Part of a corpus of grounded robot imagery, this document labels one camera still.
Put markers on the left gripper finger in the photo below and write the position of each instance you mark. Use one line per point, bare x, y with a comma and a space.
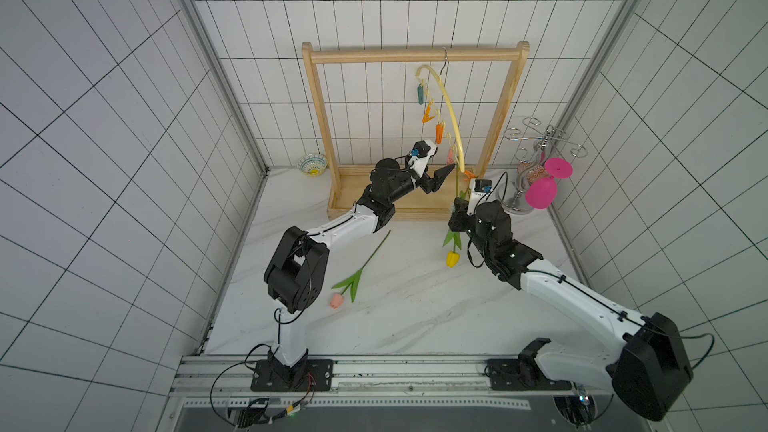
432, 186
440, 175

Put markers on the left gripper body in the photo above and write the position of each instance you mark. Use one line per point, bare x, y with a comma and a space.
410, 181

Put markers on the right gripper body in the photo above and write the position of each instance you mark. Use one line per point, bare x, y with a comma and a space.
459, 219

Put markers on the yellow wavy clothes hanger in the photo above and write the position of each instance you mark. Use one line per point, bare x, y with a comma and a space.
445, 112

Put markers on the orange clothespin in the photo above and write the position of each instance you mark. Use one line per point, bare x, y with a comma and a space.
439, 132
428, 116

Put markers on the yellow tulip flower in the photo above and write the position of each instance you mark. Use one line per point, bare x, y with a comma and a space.
453, 235

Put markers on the pink tulip flower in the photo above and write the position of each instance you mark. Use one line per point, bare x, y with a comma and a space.
347, 289

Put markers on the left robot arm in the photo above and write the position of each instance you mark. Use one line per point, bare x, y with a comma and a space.
296, 271

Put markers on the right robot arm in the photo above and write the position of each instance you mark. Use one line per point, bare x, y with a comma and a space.
640, 359

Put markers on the red patterned cup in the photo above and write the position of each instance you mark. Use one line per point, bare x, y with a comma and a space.
528, 174

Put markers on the patterned small bowl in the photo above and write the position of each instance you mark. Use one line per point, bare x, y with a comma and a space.
312, 164

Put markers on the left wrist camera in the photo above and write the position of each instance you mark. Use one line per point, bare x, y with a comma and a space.
420, 155

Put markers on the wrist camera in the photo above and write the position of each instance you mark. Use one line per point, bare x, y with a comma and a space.
479, 190
420, 155

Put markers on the silver wire glass rack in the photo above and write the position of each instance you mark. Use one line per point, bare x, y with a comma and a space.
543, 142

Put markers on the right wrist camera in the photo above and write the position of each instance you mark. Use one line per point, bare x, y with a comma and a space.
479, 190

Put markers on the wooden hanger rack frame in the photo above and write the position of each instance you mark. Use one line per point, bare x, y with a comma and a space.
365, 101

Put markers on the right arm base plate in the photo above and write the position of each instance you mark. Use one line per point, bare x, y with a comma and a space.
522, 373

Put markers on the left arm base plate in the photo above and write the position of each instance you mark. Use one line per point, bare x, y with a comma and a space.
306, 375

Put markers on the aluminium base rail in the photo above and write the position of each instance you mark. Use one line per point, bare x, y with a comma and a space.
384, 393

